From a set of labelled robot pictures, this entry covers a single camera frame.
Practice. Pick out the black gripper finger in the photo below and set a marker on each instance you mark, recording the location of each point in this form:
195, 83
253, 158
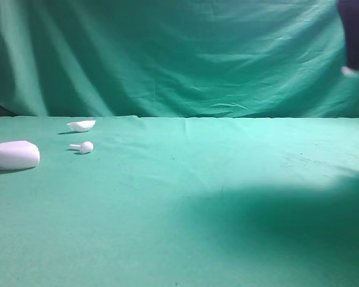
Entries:
349, 15

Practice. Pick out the green backdrop cloth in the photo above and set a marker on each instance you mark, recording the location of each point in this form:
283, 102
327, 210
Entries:
236, 59

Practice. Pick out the white earbud case lid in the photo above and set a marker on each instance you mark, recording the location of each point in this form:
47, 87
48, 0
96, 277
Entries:
81, 126

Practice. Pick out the white earbud near case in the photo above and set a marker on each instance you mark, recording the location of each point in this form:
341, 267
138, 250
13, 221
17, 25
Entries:
83, 148

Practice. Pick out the white earbud case base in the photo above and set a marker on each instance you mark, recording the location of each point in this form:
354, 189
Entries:
18, 155

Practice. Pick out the green table cloth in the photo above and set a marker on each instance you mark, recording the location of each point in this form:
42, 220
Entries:
183, 202

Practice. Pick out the white bluetooth earbud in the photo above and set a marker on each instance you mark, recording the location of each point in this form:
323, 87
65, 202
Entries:
350, 71

